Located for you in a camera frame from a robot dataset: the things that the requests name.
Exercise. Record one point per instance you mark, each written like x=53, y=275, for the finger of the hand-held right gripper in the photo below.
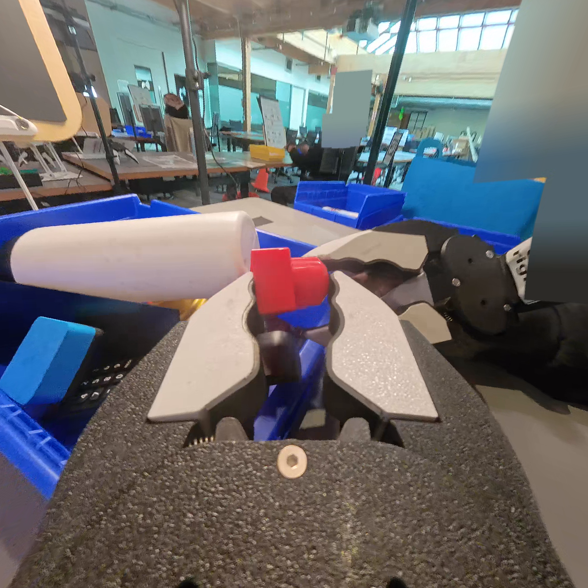
x=425, y=321
x=376, y=248

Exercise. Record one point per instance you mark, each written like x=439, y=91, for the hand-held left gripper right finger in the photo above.
x=381, y=367

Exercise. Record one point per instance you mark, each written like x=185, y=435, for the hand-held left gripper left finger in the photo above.
x=206, y=358

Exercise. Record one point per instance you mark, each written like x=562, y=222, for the red toy building block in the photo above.
x=285, y=280

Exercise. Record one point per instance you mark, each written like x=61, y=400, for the yellow tape roll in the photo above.
x=183, y=307

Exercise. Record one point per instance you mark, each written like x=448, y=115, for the black plastic piece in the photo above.
x=280, y=358

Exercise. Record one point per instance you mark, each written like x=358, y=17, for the blue corrugated plastic tote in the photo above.
x=459, y=197

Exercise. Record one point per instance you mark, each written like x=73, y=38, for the black remote control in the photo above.
x=115, y=349

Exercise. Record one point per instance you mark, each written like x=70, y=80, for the white plastic cup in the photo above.
x=138, y=257

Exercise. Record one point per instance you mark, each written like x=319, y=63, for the orange traffic cone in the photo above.
x=262, y=181

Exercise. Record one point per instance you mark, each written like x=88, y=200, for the yellow plastic bin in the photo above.
x=266, y=153

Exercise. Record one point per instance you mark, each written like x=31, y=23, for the black pole stand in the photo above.
x=388, y=92
x=195, y=115

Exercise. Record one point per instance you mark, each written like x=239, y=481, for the white sign board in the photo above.
x=273, y=121

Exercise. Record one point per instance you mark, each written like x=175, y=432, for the light blue foam block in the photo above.
x=41, y=358

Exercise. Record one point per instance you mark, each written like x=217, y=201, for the wooden work table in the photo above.
x=174, y=163

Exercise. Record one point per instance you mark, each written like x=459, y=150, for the white light bar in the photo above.
x=16, y=125

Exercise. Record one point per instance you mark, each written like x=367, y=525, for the black board wooden rim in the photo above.
x=27, y=59

